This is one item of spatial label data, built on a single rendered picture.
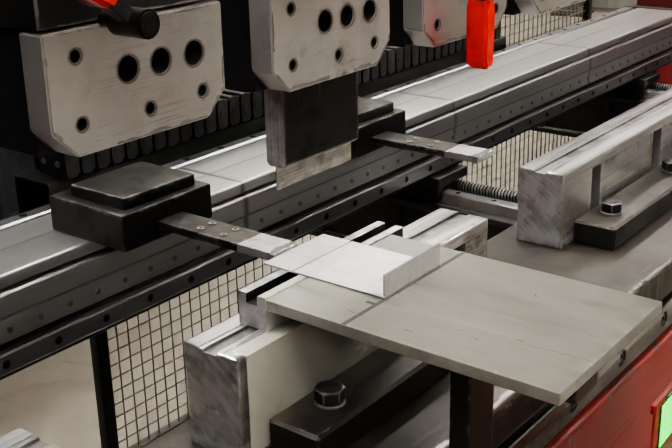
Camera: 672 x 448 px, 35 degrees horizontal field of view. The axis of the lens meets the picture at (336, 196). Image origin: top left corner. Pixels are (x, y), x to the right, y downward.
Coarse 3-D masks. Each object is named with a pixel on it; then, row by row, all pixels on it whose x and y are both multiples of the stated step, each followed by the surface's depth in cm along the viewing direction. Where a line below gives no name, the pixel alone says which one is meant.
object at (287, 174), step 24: (264, 96) 86; (288, 96) 85; (312, 96) 88; (336, 96) 90; (288, 120) 86; (312, 120) 88; (336, 120) 91; (288, 144) 86; (312, 144) 89; (336, 144) 92; (288, 168) 88; (312, 168) 91
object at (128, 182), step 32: (64, 192) 107; (96, 192) 103; (128, 192) 102; (160, 192) 104; (192, 192) 107; (64, 224) 106; (96, 224) 102; (128, 224) 100; (160, 224) 103; (192, 224) 102; (224, 224) 102; (256, 256) 96
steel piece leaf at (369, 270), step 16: (336, 256) 95; (352, 256) 94; (368, 256) 94; (384, 256) 94; (400, 256) 94; (416, 256) 89; (432, 256) 91; (304, 272) 91; (320, 272) 91; (336, 272) 91; (352, 272) 91; (368, 272) 91; (384, 272) 91; (400, 272) 87; (416, 272) 89; (352, 288) 88; (368, 288) 88; (384, 288) 86; (400, 288) 88
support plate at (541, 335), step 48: (384, 240) 98; (288, 288) 89; (336, 288) 88; (432, 288) 88; (480, 288) 88; (528, 288) 88; (576, 288) 87; (384, 336) 80; (432, 336) 80; (480, 336) 80; (528, 336) 79; (576, 336) 79; (624, 336) 79; (528, 384) 73; (576, 384) 73
